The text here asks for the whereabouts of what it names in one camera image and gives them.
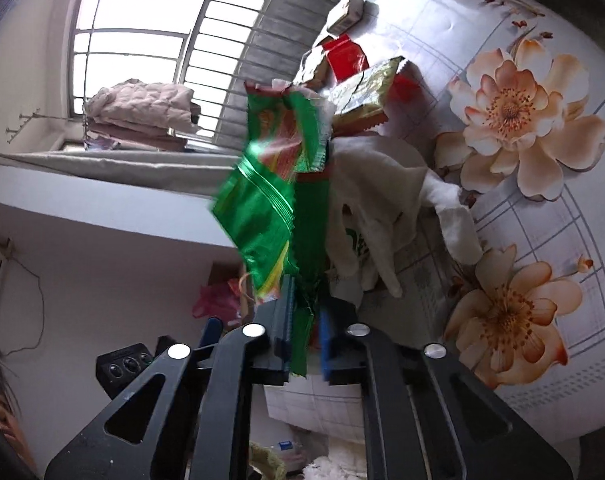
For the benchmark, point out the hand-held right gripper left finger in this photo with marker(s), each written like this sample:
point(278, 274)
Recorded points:
point(287, 315)

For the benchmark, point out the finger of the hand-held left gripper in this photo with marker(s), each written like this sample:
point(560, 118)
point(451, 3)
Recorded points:
point(211, 330)

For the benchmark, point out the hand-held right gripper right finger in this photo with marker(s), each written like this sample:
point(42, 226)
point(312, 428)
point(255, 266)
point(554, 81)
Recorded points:
point(327, 347)

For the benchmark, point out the green snack wrapper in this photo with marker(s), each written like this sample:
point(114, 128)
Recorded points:
point(262, 210)

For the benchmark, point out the pink plastic bag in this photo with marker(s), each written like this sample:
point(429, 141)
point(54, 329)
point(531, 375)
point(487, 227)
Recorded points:
point(215, 300)

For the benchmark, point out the person's head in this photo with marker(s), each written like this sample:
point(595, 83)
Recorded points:
point(0, 415)

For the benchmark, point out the white cloth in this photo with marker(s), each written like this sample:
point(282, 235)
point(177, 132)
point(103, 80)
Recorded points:
point(382, 185)

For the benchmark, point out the floral printed sheet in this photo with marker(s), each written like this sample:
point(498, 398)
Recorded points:
point(507, 270)

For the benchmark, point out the grey windowsill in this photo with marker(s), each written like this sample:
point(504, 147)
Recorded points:
point(107, 162)

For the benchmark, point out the folded pink quilt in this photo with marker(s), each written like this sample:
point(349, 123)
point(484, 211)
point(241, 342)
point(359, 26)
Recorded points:
point(137, 110)

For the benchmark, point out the gold and green wrapper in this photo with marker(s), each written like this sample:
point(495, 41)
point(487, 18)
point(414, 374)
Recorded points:
point(367, 90)

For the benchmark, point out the small red wrapper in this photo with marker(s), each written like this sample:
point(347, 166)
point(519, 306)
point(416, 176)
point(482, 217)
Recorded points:
point(405, 87)

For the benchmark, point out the red garment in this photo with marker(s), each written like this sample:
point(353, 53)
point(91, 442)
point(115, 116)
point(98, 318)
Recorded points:
point(345, 57)

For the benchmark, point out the small cardboard box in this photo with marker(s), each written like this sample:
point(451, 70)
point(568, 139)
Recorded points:
point(347, 12)

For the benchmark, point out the window with metal grille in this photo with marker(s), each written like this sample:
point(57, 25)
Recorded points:
point(147, 25)

